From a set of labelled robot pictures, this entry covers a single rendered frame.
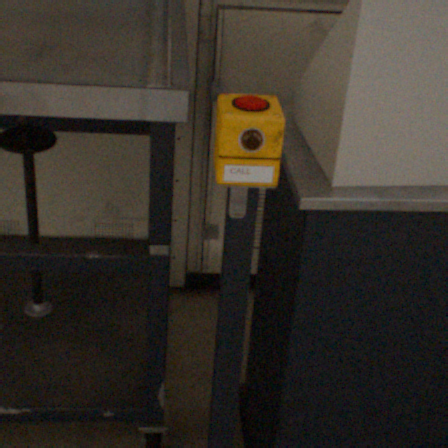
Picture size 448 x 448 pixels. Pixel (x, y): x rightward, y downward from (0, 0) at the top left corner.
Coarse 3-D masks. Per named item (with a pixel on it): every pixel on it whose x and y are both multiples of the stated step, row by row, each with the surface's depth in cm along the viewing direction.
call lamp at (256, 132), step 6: (246, 132) 94; (252, 132) 94; (258, 132) 94; (240, 138) 95; (246, 138) 94; (252, 138) 94; (258, 138) 94; (264, 138) 95; (240, 144) 95; (246, 144) 94; (252, 144) 94; (258, 144) 94; (246, 150) 96; (252, 150) 95; (258, 150) 96
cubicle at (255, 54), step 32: (224, 0) 177; (256, 0) 177; (288, 0) 178; (320, 0) 178; (224, 32) 179; (256, 32) 179; (288, 32) 180; (320, 32) 180; (224, 64) 182; (256, 64) 183; (288, 64) 183; (288, 96) 188; (192, 160) 198; (192, 192) 202; (224, 192) 200; (192, 224) 207; (224, 224) 205; (256, 224) 206; (192, 256) 212; (256, 256) 211
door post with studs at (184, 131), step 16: (192, 0) 176; (192, 16) 178; (192, 32) 180; (192, 48) 182; (192, 64) 184; (192, 80) 186; (192, 96) 188; (192, 112) 190; (176, 160) 197; (176, 176) 199; (176, 192) 201; (176, 208) 204; (176, 224) 206; (176, 240) 209; (176, 256) 212; (176, 272) 214
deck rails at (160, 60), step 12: (156, 0) 157; (168, 0) 142; (156, 12) 149; (168, 12) 134; (156, 24) 142; (168, 24) 127; (156, 36) 136; (168, 36) 121; (156, 48) 130; (168, 48) 116; (156, 60) 125; (168, 60) 113; (156, 72) 120; (168, 72) 114; (156, 84) 115; (168, 84) 115
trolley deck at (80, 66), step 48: (0, 0) 150; (48, 0) 152; (96, 0) 155; (144, 0) 158; (0, 48) 125; (48, 48) 127; (96, 48) 129; (144, 48) 131; (0, 96) 115; (48, 96) 115; (96, 96) 115; (144, 96) 116
